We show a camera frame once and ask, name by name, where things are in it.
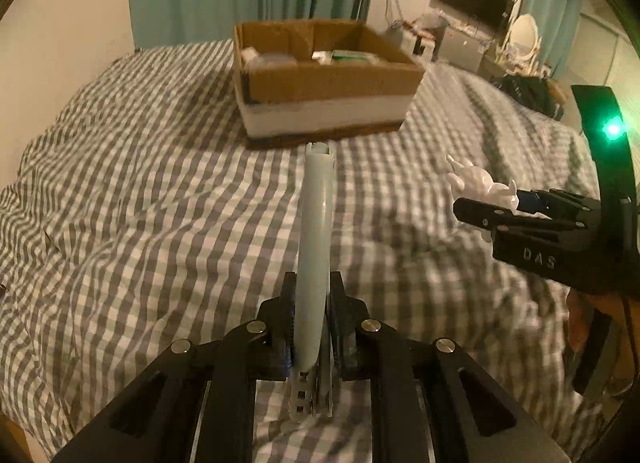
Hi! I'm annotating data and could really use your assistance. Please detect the white rabbit figurine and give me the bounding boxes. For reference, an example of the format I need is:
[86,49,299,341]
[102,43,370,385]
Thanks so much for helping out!
[446,154,520,212]

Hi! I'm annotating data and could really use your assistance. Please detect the light blue folding comb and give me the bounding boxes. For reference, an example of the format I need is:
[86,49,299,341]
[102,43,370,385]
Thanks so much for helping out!
[290,142,334,423]

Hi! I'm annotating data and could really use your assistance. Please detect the green white medicine box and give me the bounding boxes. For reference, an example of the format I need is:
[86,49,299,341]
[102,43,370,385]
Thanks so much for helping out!
[331,49,383,66]

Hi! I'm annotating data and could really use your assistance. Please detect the person's right hand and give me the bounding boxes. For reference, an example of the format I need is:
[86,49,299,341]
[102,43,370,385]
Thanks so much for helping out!
[566,289,639,396]

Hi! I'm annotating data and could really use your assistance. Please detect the black bag on chair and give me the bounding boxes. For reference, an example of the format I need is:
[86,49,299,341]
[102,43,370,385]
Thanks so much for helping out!
[495,74,564,121]

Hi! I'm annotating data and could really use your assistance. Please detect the white oval vanity mirror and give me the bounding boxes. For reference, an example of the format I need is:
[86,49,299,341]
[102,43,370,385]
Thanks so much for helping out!
[502,14,541,67]

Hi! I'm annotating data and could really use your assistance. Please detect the silver mini fridge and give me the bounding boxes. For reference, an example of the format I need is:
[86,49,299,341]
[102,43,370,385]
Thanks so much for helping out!
[435,27,492,73]

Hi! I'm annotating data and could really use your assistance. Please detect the grey checked bed cover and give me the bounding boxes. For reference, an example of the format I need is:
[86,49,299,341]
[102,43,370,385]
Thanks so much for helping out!
[1,41,603,457]

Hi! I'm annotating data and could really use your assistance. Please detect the open cardboard box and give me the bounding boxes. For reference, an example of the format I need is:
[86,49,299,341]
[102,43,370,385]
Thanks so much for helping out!
[233,19,424,148]

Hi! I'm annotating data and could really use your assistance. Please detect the clear plastic bag in box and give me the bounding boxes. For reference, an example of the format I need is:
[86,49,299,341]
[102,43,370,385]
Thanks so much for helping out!
[240,47,297,72]

